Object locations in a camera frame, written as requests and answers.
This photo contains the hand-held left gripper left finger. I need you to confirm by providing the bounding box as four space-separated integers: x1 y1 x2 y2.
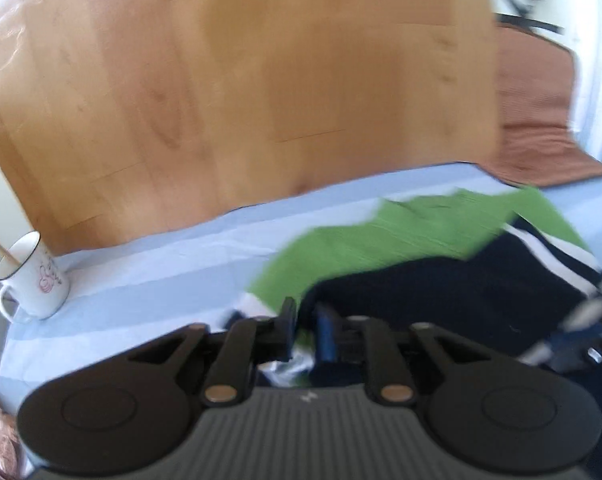
128 297 298 407

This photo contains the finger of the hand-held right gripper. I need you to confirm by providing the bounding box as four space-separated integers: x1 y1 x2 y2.
518 272 602 376

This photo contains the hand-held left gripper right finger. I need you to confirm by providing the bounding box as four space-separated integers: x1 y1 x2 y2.
313 302 486 407

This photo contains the green navy white striped sweater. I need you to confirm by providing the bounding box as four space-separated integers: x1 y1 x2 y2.
226 186 602 390

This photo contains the light blue striped sheet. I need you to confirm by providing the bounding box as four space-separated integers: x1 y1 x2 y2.
0 160 602 413

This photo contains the brown seat cushion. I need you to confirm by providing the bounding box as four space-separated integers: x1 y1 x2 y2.
481 22 602 189

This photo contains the wooden laminate board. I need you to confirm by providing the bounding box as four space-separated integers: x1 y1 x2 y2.
0 0 502 257

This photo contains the white enamel mug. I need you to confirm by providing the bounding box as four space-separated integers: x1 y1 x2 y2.
0 231 72 324

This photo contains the wooden stick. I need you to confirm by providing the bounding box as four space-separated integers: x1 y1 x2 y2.
0 232 20 267

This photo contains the white door frame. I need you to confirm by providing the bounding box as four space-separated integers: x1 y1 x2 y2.
570 20 602 163

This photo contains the black strap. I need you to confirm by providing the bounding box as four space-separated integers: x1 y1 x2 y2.
497 0 532 17
496 12 568 37

